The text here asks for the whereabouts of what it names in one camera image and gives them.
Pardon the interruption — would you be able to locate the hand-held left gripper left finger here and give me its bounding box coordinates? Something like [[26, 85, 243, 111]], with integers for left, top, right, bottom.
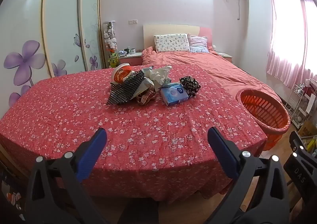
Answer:
[[25, 128, 107, 224]]

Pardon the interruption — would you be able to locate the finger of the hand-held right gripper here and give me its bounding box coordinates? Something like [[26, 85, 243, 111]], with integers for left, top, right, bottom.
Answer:
[[289, 131, 317, 165]]

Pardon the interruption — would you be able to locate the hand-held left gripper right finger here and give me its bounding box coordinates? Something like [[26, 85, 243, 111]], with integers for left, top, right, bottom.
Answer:
[[207, 126, 291, 224]]

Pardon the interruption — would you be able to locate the orange plastic laundry basket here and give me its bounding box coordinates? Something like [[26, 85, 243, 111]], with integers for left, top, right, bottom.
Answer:
[[235, 88, 291, 151]]

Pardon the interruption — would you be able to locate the black mesh mat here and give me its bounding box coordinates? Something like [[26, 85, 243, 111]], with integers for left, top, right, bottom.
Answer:
[[106, 70, 145, 105]]

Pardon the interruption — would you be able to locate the dark patterned cloth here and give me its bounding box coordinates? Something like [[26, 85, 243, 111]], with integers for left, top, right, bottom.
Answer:
[[179, 76, 201, 98]]

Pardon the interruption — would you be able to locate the blue tissue pack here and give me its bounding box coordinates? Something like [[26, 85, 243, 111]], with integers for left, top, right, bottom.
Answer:
[[160, 82, 190, 107]]

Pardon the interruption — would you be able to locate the plaid cloth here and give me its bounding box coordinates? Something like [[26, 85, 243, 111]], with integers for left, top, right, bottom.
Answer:
[[135, 89, 157, 106]]

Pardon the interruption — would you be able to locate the cardboard box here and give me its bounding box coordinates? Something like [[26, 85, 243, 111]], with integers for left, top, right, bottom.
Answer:
[[298, 120, 317, 138]]

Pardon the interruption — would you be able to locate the red floral tablecloth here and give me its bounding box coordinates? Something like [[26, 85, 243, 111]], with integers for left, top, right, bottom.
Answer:
[[0, 62, 269, 202]]

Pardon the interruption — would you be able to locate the dark printed cloth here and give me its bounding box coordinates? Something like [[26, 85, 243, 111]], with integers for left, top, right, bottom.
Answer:
[[0, 165, 28, 224]]

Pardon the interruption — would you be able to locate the pink duvet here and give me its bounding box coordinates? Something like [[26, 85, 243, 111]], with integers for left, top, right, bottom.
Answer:
[[142, 46, 283, 101]]

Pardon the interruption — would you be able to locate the green plush toy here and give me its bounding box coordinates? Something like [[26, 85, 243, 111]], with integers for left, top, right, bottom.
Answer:
[[108, 51, 119, 68]]

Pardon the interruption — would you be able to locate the pink curtain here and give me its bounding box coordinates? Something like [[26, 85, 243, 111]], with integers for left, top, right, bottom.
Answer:
[[266, 0, 317, 89]]

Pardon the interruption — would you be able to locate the pink nightstand with mugs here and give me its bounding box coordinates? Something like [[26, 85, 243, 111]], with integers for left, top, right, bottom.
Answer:
[[118, 52, 143, 66]]

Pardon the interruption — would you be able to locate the grey crumpled cloth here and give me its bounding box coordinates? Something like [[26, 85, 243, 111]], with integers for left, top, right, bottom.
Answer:
[[142, 66, 172, 91]]

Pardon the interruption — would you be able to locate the pink striped pillow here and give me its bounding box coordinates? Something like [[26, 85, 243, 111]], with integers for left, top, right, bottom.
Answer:
[[188, 34, 210, 53]]

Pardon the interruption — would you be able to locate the plush toy display tube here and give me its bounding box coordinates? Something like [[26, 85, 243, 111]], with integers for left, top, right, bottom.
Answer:
[[103, 21, 119, 68]]

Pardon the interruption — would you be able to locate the white patterned pillow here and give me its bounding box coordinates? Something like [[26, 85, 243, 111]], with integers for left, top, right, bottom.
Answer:
[[154, 33, 191, 53]]

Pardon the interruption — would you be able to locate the floral sliding-door wardrobe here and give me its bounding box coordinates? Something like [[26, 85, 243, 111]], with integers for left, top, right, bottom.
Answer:
[[0, 0, 103, 115]]

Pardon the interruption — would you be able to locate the beige and pink headboard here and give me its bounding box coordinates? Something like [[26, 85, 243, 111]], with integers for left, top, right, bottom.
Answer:
[[143, 24, 213, 49]]

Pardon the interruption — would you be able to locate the air conditioner pipe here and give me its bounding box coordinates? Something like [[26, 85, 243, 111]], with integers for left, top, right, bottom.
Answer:
[[236, 0, 249, 21]]

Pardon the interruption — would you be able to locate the white wire rack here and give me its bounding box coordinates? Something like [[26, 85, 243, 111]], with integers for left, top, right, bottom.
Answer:
[[287, 83, 313, 128]]

